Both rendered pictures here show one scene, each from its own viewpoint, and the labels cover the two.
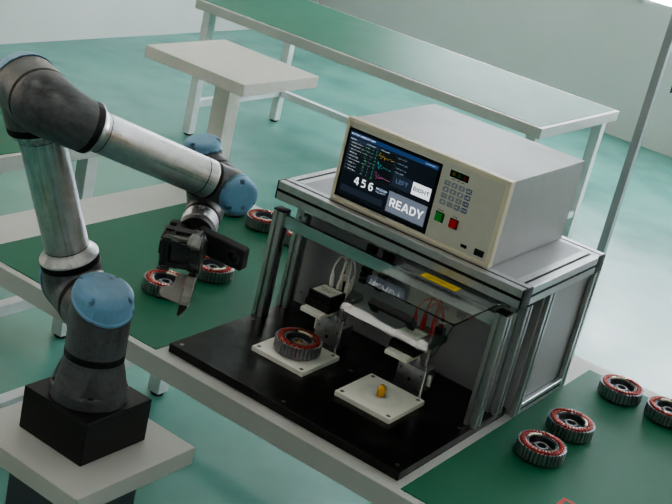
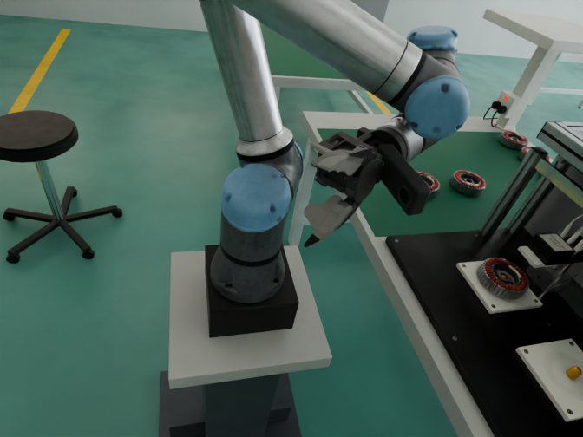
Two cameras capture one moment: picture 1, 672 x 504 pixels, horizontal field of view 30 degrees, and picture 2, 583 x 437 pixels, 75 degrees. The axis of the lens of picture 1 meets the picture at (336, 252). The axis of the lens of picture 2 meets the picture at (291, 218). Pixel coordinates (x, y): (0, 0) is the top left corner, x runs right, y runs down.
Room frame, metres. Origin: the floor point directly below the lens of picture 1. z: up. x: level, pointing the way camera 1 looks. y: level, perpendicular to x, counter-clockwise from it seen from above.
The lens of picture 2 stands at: (1.77, 0.03, 1.45)
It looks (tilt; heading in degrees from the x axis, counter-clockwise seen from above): 41 degrees down; 39
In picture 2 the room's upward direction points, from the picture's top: 11 degrees clockwise
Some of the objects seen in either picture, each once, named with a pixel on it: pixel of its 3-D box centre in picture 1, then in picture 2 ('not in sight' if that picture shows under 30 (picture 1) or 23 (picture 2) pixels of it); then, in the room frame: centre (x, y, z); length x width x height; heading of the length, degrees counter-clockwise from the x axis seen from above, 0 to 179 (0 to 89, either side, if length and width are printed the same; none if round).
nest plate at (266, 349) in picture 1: (295, 353); (497, 284); (2.65, 0.04, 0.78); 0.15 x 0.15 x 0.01; 59
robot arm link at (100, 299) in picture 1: (99, 314); (255, 209); (2.14, 0.41, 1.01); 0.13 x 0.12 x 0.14; 35
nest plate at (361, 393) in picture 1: (379, 397); (568, 376); (2.53, -0.17, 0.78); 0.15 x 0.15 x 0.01; 59
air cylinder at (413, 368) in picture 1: (415, 372); not in sight; (2.65, -0.25, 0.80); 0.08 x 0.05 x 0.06; 59
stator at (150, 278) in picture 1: (165, 283); (422, 184); (2.88, 0.40, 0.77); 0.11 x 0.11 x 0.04
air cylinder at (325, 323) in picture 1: (333, 330); (547, 274); (2.77, -0.04, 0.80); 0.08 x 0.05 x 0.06; 59
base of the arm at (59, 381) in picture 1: (91, 370); (249, 257); (2.13, 0.40, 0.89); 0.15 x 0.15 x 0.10
